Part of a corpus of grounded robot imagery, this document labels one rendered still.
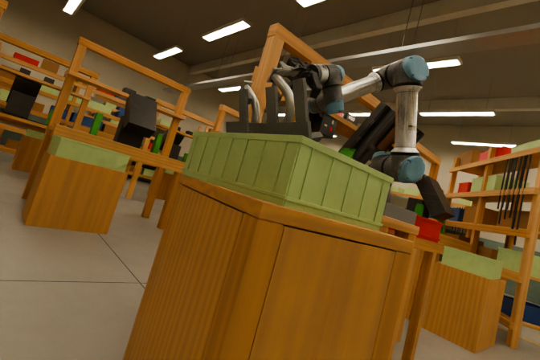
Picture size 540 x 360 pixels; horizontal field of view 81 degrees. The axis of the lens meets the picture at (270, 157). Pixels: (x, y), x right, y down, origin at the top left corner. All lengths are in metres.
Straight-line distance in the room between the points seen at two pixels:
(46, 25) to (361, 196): 11.15
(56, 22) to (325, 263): 11.29
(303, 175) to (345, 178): 0.15
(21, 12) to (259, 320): 11.28
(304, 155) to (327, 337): 0.44
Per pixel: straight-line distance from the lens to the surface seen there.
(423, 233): 2.03
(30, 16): 11.64
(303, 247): 0.74
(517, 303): 4.29
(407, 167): 1.41
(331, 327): 0.87
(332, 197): 0.84
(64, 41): 11.61
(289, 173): 0.73
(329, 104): 1.26
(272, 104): 1.02
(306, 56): 2.47
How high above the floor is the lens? 0.81
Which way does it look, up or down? 6 degrees up
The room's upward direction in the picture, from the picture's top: 16 degrees clockwise
